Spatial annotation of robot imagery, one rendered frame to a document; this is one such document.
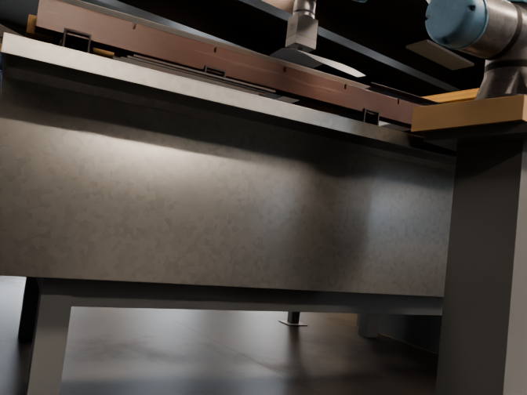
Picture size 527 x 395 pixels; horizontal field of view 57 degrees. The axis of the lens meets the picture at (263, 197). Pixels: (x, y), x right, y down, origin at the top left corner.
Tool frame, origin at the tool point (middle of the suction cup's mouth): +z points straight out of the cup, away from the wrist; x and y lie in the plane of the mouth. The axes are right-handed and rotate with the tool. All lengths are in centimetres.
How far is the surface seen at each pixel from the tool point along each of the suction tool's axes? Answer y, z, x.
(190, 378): 32, 101, 12
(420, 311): -29, 77, 37
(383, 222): -2, 53, 45
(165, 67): 62, 30, 50
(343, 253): 10, 62, 45
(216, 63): 47, 23, 39
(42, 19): 82, 23, 37
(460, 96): -352, -111, -214
